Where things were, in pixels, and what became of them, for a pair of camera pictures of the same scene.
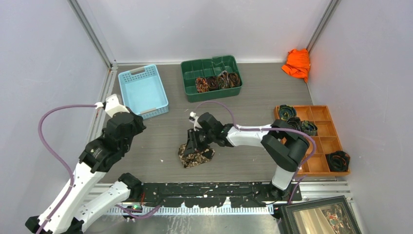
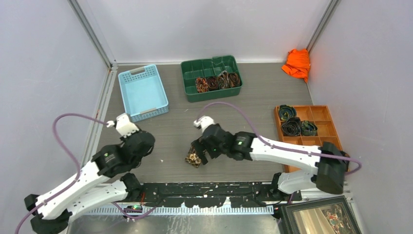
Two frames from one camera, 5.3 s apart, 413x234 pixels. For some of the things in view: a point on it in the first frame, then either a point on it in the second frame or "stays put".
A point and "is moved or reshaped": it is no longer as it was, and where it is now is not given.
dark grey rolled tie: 294,123 stays put
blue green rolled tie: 286,111 stays put
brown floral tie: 193,159 is moved or reshaped
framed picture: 331,215 stays put
